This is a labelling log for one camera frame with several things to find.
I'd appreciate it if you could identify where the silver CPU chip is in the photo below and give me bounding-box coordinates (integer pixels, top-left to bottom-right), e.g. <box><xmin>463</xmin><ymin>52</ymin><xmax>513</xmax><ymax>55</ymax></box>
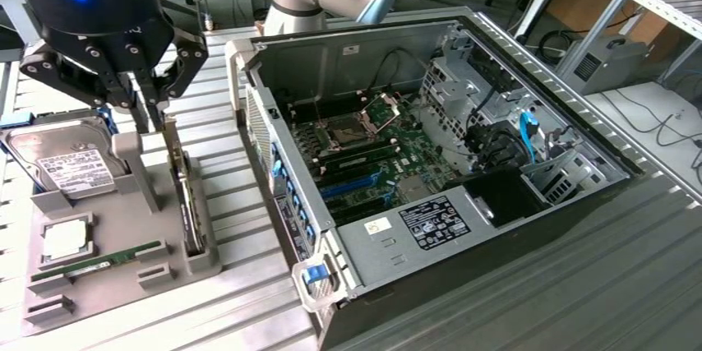
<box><xmin>42</xmin><ymin>219</ymin><xmax>92</xmax><ymax>261</ymax></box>

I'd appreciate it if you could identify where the grey parts rack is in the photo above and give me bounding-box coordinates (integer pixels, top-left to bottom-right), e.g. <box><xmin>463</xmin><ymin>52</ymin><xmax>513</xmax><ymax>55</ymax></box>
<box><xmin>19</xmin><ymin>131</ymin><xmax>224</xmax><ymax>338</ymax></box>

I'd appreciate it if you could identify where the aluminium profile frame table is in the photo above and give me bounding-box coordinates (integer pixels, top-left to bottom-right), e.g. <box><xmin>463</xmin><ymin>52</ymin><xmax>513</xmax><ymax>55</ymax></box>
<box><xmin>553</xmin><ymin>0</ymin><xmax>702</xmax><ymax>93</ymax></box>

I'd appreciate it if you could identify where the blue expansion slot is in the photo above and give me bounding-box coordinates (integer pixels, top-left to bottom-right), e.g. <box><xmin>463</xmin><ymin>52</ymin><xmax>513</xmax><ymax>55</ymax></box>
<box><xmin>319</xmin><ymin>173</ymin><xmax>379</xmax><ymax>201</ymax></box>

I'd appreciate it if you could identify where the grey disk bay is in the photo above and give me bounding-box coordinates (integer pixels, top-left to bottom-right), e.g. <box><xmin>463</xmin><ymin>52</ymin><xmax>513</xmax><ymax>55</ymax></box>
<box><xmin>521</xmin><ymin>149</ymin><xmax>610</xmax><ymax>208</ymax></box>

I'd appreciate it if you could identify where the coiled black cable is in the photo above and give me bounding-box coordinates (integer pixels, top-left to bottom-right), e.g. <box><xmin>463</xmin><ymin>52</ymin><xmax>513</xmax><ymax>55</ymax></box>
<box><xmin>537</xmin><ymin>29</ymin><xmax>575</xmax><ymax>62</ymax></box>

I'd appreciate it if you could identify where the green RAM stick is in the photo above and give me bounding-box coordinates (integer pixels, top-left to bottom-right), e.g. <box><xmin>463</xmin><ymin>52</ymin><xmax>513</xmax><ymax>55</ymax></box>
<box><xmin>30</xmin><ymin>242</ymin><xmax>163</xmax><ymax>282</ymax></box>

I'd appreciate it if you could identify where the CPU socket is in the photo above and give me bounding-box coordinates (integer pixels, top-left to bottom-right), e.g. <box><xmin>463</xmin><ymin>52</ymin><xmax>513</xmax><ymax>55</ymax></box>
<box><xmin>323</xmin><ymin>118</ymin><xmax>370</xmax><ymax>151</ymax></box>

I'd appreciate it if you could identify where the black plastic shroud box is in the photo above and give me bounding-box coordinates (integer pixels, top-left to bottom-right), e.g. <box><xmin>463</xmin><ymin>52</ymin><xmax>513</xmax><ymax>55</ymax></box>
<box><xmin>443</xmin><ymin>168</ymin><xmax>553</xmax><ymax>229</ymax></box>

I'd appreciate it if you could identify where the metal socket cover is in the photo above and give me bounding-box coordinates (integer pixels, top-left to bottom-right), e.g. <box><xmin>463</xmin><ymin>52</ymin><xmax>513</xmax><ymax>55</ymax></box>
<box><xmin>355</xmin><ymin>94</ymin><xmax>410</xmax><ymax>130</ymax></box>

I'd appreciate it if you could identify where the grey power supply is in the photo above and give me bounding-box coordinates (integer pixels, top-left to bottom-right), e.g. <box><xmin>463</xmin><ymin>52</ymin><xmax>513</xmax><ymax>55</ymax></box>
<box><xmin>333</xmin><ymin>185</ymin><xmax>498</xmax><ymax>291</ymax></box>

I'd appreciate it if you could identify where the perforated metal drive cage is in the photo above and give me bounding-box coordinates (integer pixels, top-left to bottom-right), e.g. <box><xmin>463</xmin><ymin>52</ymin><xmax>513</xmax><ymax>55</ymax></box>
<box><xmin>419</xmin><ymin>21</ymin><xmax>531</xmax><ymax>155</ymax></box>

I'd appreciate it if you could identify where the open black PC case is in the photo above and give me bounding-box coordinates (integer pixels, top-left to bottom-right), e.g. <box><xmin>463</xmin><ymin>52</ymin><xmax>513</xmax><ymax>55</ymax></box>
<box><xmin>224</xmin><ymin>5</ymin><xmax>652</xmax><ymax>351</ymax></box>

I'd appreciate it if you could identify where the blue SATA wire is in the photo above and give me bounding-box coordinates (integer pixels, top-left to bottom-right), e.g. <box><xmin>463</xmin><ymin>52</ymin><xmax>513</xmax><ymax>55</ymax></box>
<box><xmin>518</xmin><ymin>110</ymin><xmax>543</xmax><ymax>164</ymax></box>

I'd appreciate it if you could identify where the silver chipset heatsink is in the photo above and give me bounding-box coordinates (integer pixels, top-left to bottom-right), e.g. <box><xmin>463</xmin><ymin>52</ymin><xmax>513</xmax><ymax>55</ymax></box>
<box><xmin>398</xmin><ymin>178</ymin><xmax>435</xmax><ymax>201</ymax></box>

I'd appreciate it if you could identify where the white side table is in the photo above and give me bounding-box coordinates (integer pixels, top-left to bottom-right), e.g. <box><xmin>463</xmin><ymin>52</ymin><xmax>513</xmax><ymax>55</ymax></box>
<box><xmin>583</xmin><ymin>79</ymin><xmax>702</xmax><ymax>182</ymax></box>

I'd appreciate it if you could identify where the silver hard disk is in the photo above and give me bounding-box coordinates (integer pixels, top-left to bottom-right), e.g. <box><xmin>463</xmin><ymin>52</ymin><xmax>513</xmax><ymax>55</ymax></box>
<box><xmin>0</xmin><ymin>117</ymin><xmax>120</xmax><ymax>200</ymax></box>

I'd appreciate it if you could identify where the Nvidia graphics card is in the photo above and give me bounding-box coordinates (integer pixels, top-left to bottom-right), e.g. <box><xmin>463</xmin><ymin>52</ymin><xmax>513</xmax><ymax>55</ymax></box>
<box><xmin>162</xmin><ymin>117</ymin><xmax>208</xmax><ymax>256</ymax></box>

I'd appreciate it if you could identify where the blue case latch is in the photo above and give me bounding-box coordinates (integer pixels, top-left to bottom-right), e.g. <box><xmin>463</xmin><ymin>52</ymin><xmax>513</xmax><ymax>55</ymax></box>
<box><xmin>303</xmin><ymin>266</ymin><xmax>330</xmax><ymax>285</ymax></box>

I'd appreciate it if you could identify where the black drive cable bundle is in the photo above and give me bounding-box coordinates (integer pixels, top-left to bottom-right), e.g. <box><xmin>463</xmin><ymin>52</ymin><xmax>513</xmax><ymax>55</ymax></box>
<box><xmin>465</xmin><ymin>79</ymin><xmax>531</xmax><ymax>171</ymax></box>

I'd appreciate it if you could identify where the grey controller box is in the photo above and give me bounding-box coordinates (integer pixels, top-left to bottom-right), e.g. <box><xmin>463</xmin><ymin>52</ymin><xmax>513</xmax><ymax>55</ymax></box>
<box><xmin>570</xmin><ymin>34</ymin><xmax>656</xmax><ymax>96</ymax></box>

